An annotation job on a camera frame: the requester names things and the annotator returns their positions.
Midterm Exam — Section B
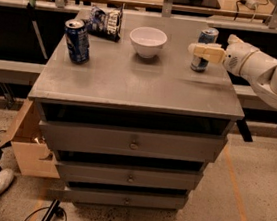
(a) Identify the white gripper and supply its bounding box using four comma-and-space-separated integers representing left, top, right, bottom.
187, 34, 259, 77

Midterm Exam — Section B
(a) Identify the red bull can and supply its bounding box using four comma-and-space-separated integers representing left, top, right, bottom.
189, 25, 220, 75

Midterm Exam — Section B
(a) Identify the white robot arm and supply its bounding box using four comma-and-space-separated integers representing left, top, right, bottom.
188, 34, 277, 109

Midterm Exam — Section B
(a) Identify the blue pepsi can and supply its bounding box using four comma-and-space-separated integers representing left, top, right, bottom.
65, 19, 90, 64

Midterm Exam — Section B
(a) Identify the white bowl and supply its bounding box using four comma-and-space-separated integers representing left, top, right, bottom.
129, 26, 168, 59

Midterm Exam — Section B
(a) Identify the top grey drawer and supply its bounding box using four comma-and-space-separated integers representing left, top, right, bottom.
39, 121, 227, 162

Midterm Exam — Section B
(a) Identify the grey drawer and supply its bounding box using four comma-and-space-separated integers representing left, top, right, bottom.
55, 161, 203, 190
63, 187, 188, 210
39, 121, 227, 162

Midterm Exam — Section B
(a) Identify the blue chips bag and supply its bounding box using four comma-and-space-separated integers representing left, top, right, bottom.
86, 6, 123, 42

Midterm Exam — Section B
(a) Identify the grey drawer cabinet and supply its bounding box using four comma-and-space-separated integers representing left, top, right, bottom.
15, 1, 255, 221

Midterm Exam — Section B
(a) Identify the middle grey drawer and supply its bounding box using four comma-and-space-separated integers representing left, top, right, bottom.
55, 161, 203, 190

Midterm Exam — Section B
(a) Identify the bottom grey drawer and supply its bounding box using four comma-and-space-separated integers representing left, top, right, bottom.
63, 187, 188, 210

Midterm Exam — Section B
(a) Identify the cardboard box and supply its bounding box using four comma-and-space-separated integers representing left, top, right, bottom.
0, 99, 59, 179

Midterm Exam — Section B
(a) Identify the black floor cable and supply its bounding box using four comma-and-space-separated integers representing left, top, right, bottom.
22, 202, 69, 221

